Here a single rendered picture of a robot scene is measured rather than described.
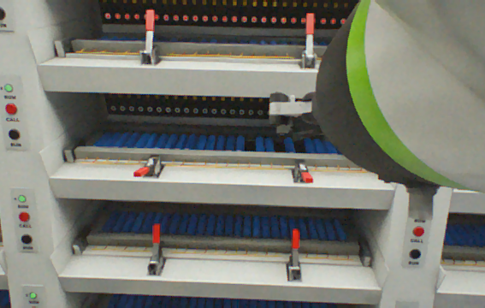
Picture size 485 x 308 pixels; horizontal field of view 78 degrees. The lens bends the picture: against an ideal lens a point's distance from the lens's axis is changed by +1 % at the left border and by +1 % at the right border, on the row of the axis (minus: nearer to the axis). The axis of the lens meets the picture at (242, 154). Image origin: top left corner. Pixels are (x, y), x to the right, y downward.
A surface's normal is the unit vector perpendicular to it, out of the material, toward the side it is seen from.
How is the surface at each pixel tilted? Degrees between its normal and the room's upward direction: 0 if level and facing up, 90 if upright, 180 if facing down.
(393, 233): 90
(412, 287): 90
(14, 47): 90
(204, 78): 109
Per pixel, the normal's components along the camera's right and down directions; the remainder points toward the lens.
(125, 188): -0.04, 0.50
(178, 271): 0.02, -0.87
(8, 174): -0.03, 0.19
